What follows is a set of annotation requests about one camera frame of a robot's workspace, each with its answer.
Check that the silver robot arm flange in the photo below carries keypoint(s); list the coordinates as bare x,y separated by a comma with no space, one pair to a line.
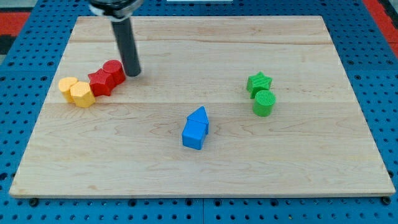
114,10

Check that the blue triangle block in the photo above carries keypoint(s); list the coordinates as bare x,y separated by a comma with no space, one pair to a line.
200,116

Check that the blue cube block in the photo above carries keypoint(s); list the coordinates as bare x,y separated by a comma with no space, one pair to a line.
194,134

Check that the light wooden board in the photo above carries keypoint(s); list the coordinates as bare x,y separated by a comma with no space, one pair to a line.
315,143

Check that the green cylinder block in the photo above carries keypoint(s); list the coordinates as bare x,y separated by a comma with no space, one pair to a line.
264,102

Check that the green star block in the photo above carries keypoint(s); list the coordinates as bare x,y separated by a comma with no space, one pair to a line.
257,83

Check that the red cylinder block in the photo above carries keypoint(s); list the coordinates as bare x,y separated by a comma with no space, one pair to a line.
115,68

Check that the red star block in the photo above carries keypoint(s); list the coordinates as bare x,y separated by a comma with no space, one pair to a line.
101,83

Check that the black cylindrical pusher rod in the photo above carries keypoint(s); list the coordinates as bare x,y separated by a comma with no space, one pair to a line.
127,47

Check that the yellow hexagon block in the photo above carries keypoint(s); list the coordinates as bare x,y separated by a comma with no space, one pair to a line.
82,94

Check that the yellow cylinder block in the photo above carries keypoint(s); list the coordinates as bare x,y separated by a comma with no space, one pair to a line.
64,86

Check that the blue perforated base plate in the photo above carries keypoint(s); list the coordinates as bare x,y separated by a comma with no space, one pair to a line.
31,62

